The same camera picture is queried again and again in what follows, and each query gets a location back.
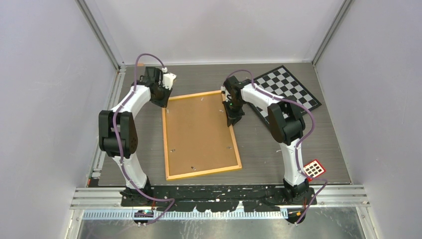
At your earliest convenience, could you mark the black white chessboard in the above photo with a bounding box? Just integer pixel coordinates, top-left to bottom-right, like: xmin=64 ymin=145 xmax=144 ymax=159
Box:
xmin=254 ymin=65 xmax=321 ymax=111

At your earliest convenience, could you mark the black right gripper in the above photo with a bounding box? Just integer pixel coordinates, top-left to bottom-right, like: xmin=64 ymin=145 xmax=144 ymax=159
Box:
xmin=222 ymin=99 xmax=245 ymax=126

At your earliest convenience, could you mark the yellow picture frame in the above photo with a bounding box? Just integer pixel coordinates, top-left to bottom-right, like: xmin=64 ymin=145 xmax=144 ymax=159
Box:
xmin=162 ymin=90 xmax=242 ymax=181

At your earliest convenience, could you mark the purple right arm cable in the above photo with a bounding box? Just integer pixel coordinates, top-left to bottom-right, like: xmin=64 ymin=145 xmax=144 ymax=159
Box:
xmin=224 ymin=69 xmax=328 ymax=226

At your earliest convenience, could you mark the aluminium front rail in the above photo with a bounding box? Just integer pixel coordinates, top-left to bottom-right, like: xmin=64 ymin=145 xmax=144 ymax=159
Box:
xmin=71 ymin=185 xmax=370 ymax=211

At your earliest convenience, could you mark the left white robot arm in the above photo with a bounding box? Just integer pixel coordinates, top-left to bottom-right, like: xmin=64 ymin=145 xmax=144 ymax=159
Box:
xmin=99 ymin=67 xmax=177 ymax=206

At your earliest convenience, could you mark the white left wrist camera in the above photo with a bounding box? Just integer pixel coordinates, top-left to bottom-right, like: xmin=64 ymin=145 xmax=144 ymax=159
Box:
xmin=161 ymin=67 xmax=177 ymax=90

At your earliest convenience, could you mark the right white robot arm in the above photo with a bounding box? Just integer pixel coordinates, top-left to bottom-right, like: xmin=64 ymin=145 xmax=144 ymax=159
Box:
xmin=221 ymin=76 xmax=309 ymax=205

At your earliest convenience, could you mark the aluminium rail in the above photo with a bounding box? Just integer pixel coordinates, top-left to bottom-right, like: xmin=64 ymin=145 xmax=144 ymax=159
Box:
xmin=88 ymin=67 xmax=126 ymax=181
xmin=71 ymin=185 xmax=370 ymax=211

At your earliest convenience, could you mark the red white grid block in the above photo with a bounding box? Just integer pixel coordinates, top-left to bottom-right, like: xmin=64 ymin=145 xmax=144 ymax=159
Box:
xmin=303 ymin=159 xmax=326 ymax=182

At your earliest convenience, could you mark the aluminium left side rail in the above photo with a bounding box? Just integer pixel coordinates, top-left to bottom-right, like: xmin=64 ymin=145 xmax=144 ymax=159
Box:
xmin=88 ymin=67 xmax=126 ymax=181

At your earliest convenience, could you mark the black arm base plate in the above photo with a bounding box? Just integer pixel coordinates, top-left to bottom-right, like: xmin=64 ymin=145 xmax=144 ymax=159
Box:
xmin=120 ymin=185 xmax=317 ymax=212

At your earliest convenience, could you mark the white slotted cable duct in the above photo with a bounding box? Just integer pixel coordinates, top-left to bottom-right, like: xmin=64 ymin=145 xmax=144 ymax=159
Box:
xmin=82 ymin=209 xmax=288 ymax=221

